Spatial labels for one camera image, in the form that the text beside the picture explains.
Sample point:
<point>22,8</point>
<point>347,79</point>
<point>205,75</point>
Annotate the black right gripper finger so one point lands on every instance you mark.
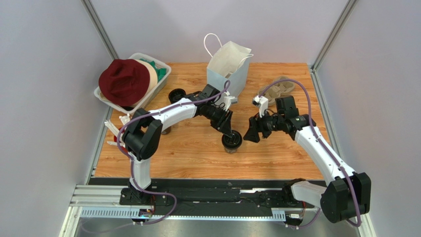
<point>252,133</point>
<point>266,127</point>

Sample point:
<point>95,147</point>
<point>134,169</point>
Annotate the black cup lid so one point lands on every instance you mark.
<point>234,141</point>

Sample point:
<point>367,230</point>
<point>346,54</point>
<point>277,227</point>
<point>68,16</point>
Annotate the white paper bag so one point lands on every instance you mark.
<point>231,62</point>

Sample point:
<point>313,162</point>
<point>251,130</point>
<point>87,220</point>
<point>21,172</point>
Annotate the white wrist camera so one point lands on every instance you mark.
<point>228,100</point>
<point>262,103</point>

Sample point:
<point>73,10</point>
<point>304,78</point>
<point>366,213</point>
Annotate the green cloth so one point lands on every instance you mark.
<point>161,72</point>

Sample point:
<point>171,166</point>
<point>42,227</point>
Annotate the dark red bucket hat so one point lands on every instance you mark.
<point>125,82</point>

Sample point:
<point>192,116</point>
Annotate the red cup with straws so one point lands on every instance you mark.
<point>114,130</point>

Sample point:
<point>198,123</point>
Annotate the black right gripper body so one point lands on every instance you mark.
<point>258,125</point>

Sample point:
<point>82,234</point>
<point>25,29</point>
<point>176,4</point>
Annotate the brown coffee cup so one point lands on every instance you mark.
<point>230,150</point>

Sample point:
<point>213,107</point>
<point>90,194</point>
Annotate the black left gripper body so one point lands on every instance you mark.
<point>217,116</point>

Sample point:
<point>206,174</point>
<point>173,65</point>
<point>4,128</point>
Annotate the brown pulp cup carrier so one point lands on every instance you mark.
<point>280,89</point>

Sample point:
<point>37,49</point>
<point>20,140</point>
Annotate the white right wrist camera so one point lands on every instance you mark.
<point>262,103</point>

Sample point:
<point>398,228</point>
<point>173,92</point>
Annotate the white plastic basket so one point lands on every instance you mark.
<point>145,100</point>

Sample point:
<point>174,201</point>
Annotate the beige hat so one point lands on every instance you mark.
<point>153,79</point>

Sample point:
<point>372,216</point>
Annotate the stack of black cups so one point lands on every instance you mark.
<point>166,131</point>

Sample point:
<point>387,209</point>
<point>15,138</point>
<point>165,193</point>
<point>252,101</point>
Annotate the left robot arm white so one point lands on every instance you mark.
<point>141,135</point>

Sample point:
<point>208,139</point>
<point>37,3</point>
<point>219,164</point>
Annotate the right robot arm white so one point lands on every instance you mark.
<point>347,194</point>

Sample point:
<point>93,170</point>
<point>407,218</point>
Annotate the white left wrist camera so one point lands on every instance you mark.
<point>228,100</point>

